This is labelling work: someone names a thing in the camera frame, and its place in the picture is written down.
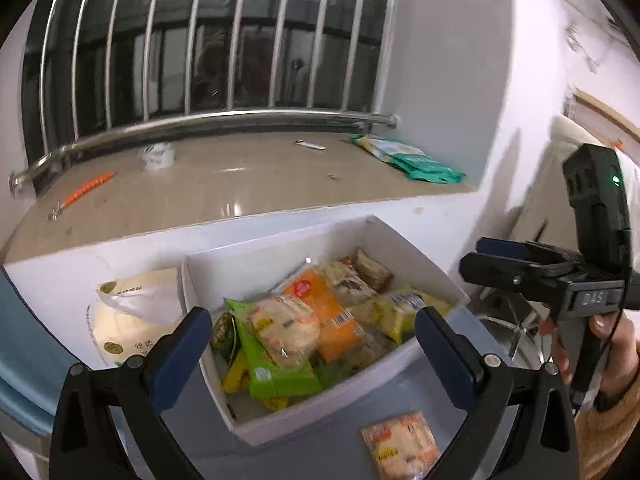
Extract orange white rice cracker packet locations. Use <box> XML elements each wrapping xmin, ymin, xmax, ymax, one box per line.
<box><xmin>360</xmin><ymin>410</ymin><xmax>442</xmax><ymax>480</ymax></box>

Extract green plastic packet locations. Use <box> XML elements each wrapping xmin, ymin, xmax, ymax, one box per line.
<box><xmin>387</xmin><ymin>152</ymin><xmax>467</xmax><ymax>184</ymax></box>

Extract light green rice cracker packet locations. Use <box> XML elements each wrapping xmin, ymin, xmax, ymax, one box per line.
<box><xmin>224</xmin><ymin>297</ymin><xmax>324</xmax><ymax>399</ymax></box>

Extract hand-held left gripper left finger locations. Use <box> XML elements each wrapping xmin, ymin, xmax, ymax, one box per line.
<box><xmin>48</xmin><ymin>306</ymin><xmax>213</xmax><ymax>480</ymax></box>

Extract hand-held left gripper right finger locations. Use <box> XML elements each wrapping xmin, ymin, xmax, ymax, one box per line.
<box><xmin>414</xmin><ymin>305</ymin><xmax>581</xmax><ymax>480</ymax></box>

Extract white bag green print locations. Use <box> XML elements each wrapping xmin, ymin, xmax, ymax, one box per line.
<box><xmin>86</xmin><ymin>267</ymin><xmax>185</xmax><ymax>368</ymax></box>

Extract white cardboard box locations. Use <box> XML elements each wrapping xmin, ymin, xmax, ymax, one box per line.
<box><xmin>180</xmin><ymin>214</ymin><xmax>472</xmax><ymax>448</ymax></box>

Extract crumpled white wrapper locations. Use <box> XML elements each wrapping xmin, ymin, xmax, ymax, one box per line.
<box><xmin>139</xmin><ymin>142</ymin><xmax>177</xmax><ymax>174</ymax></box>

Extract blue curtain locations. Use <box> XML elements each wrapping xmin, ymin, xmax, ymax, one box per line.
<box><xmin>0</xmin><ymin>265</ymin><xmax>126</xmax><ymax>436</ymax></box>

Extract blue grey cushion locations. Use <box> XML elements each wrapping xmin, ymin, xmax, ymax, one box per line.
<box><xmin>100</xmin><ymin>305</ymin><xmax>531</xmax><ymax>480</ymax></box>

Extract yellow snack packet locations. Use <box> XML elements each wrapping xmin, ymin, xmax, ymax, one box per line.
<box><xmin>221</xmin><ymin>349</ymin><xmax>291</xmax><ymax>412</ymax></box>

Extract pale printed plastic packet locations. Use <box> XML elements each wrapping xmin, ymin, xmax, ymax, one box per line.
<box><xmin>350</xmin><ymin>134</ymin><xmax>429</xmax><ymax>164</ymax></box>

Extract beige stone windowsill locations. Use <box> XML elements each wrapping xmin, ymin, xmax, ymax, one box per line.
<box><xmin>0</xmin><ymin>130</ymin><xmax>476</xmax><ymax>263</ymax></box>

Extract orange pen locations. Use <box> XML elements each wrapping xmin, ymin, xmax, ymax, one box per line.
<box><xmin>47</xmin><ymin>171</ymin><xmax>117</xmax><ymax>221</ymax></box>

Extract dark glass window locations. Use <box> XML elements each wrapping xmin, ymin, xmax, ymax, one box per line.
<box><xmin>22</xmin><ymin>0</ymin><xmax>396</xmax><ymax>171</ymax></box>

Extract cream office chair chrome base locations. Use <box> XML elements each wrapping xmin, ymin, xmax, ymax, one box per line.
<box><xmin>472</xmin><ymin>115</ymin><xmax>640</xmax><ymax>366</ymax></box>

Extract person's right hand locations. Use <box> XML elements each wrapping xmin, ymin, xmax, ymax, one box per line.
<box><xmin>539</xmin><ymin>305</ymin><xmax>640</xmax><ymax>401</ymax></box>

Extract person's right forearm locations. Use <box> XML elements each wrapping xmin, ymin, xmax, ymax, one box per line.
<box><xmin>575</xmin><ymin>385</ymin><xmax>640</xmax><ymax>480</ymax></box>

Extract steel window guard rail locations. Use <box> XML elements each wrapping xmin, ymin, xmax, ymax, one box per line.
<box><xmin>9</xmin><ymin>0</ymin><xmax>401</xmax><ymax>196</ymax></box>

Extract orange bread packet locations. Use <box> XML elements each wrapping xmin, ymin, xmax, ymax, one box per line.
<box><xmin>282</xmin><ymin>267</ymin><xmax>367</xmax><ymax>362</ymax></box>

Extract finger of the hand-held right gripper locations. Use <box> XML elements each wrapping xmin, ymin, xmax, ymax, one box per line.
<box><xmin>475</xmin><ymin>237</ymin><xmax>581</xmax><ymax>264</ymax></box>
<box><xmin>459</xmin><ymin>252</ymin><xmax>569</xmax><ymax>306</ymax></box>

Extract yellow-green snack packet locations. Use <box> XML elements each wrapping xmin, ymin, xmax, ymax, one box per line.
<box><xmin>360</xmin><ymin>284</ymin><xmax>453</xmax><ymax>345</ymax></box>

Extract wooden door frame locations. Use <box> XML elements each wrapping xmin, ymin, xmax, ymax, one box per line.
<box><xmin>565</xmin><ymin>87</ymin><xmax>640</xmax><ymax>147</ymax></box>

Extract dark green snack packet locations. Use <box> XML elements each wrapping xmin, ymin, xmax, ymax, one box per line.
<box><xmin>210</xmin><ymin>311</ymin><xmax>242</xmax><ymax>362</ymax></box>

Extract brown snack packet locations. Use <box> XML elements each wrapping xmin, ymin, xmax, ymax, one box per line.
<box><xmin>354</xmin><ymin>249</ymin><xmax>396</xmax><ymax>292</ymax></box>

